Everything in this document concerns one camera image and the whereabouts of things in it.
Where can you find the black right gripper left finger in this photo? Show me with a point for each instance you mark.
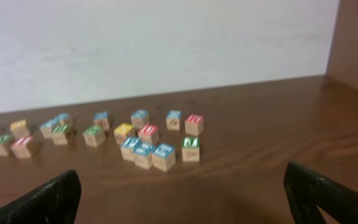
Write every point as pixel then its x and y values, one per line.
pixel 55 201

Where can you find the blue L block upper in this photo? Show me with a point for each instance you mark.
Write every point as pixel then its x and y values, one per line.
pixel 47 127

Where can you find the yellow O block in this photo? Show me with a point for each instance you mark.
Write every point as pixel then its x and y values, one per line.
pixel 19 129

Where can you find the yellow S block lower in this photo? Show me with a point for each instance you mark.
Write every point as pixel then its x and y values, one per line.
pixel 6 141

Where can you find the red U block right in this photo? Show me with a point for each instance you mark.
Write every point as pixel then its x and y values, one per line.
pixel 149 134

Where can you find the red I block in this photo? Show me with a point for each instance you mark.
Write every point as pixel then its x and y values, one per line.
pixel 25 147

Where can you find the blue 2 block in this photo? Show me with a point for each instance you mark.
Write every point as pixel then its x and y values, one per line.
pixel 173 120

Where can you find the green B block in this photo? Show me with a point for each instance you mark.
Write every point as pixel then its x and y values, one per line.
pixel 62 134

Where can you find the blue P block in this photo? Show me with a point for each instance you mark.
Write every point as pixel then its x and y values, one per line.
pixel 128 147

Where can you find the plain yellow block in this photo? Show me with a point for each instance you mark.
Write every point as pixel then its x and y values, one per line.
pixel 123 131

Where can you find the blue D block right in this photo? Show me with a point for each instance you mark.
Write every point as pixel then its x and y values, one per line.
pixel 102 119

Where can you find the green J block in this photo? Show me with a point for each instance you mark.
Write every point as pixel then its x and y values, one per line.
pixel 190 149

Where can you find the blue T block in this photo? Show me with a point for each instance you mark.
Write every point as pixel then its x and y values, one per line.
pixel 143 155

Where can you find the red M block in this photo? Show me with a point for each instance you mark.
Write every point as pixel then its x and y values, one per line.
pixel 194 125

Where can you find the blue X block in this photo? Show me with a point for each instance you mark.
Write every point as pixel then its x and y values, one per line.
pixel 140 118

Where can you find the blue d block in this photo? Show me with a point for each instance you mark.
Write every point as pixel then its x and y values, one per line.
pixel 64 119
pixel 102 119

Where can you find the blue D block upper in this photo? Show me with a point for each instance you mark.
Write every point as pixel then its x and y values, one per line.
pixel 64 119

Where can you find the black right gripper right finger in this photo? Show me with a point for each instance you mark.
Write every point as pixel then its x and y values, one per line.
pixel 309 192

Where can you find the green R block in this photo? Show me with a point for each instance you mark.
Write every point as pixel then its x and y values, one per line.
pixel 94 136

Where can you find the blue S block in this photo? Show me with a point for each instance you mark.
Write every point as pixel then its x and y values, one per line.
pixel 163 157

